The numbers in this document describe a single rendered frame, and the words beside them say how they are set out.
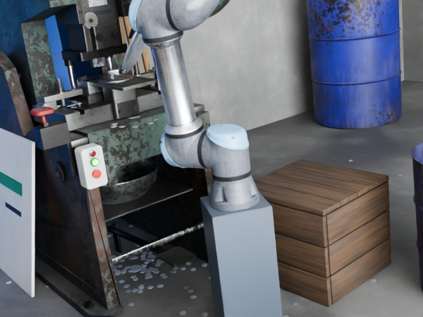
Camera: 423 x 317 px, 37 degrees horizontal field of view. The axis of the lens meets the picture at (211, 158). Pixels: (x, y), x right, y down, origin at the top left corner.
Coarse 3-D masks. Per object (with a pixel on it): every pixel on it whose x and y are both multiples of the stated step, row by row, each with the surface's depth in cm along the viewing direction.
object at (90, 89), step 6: (90, 78) 238; (96, 78) 236; (102, 78) 234; (78, 84) 237; (84, 84) 233; (90, 84) 231; (84, 90) 234; (90, 90) 231; (96, 90) 233; (102, 90) 234
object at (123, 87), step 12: (96, 84) 226; (108, 84) 220; (120, 84) 217; (132, 84) 214; (144, 84) 216; (108, 96) 225; (120, 96) 224; (132, 96) 227; (120, 108) 225; (132, 108) 228
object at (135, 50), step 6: (132, 36) 200; (138, 36) 206; (132, 42) 200; (138, 42) 214; (132, 48) 205; (138, 48) 218; (126, 54) 203; (132, 54) 210; (138, 54) 222; (126, 60) 205; (132, 60) 216; (126, 66) 210; (132, 66) 222; (126, 72) 216
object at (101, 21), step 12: (84, 0) 220; (96, 0) 223; (108, 0) 226; (84, 12) 221; (96, 12) 224; (108, 12) 226; (84, 24) 221; (96, 24) 223; (108, 24) 224; (72, 36) 230; (84, 36) 223; (96, 36) 222; (108, 36) 225; (120, 36) 231; (72, 48) 232; (84, 48) 225; (96, 48) 223
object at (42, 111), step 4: (36, 108) 204; (40, 108) 203; (44, 108) 203; (48, 108) 202; (52, 108) 202; (32, 112) 202; (36, 112) 199; (40, 112) 199; (44, 112) 200; (48, 112) 201; (52, 112) 202; (40, 116) 203; (44, 116) 203; (44, 120) 203
